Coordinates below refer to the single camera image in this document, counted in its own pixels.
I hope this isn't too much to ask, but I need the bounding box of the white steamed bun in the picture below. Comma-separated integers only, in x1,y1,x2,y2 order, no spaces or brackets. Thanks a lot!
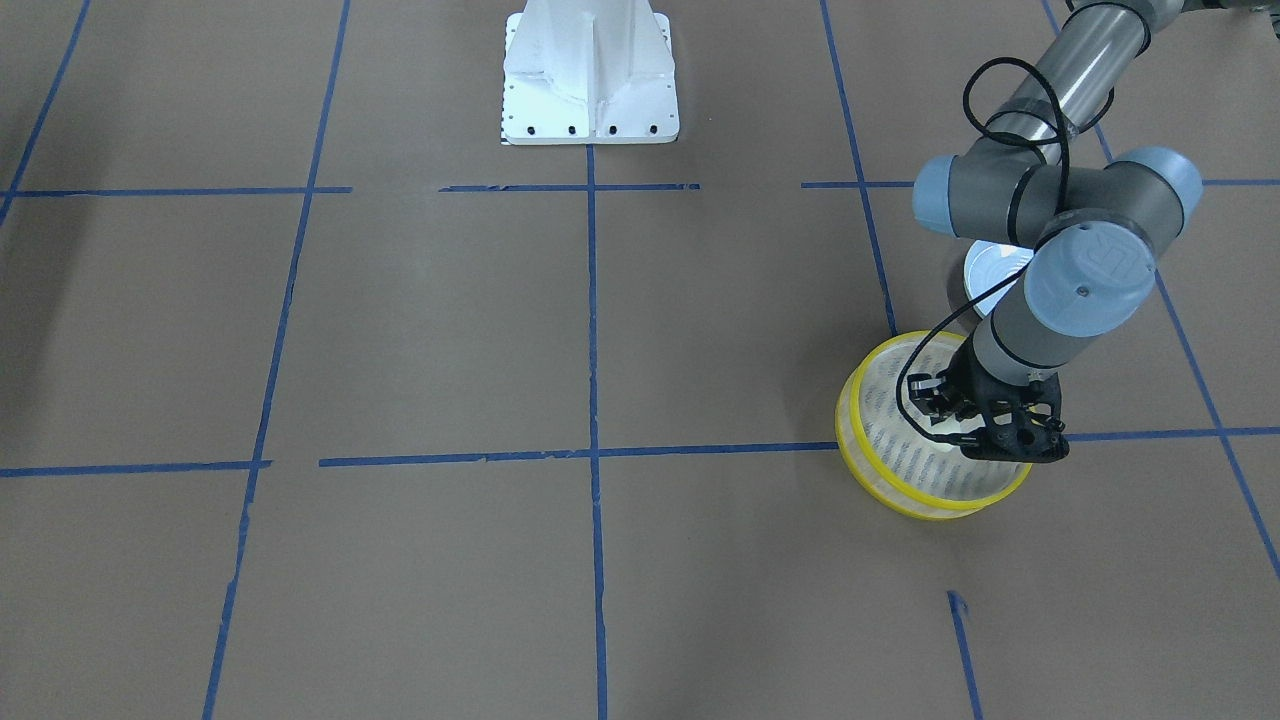
931,428,986,448

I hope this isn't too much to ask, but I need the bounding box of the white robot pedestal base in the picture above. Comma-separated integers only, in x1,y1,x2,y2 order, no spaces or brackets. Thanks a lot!
500,1,681,146

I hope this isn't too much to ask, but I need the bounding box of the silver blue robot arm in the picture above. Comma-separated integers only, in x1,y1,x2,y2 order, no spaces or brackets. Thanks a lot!
902,1,1203,438

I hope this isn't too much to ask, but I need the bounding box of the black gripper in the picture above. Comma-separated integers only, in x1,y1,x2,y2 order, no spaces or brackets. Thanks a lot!
906,345,1016,433

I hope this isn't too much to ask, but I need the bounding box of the light blue plate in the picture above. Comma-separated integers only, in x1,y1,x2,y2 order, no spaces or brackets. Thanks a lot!
963,240,1034,300

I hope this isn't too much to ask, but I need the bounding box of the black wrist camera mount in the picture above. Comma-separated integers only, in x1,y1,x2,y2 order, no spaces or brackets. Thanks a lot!
961,375,1070,464

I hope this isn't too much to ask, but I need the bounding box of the yellow bamboo steamer basket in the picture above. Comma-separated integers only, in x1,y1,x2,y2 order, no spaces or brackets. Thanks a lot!
835,331,1030,521

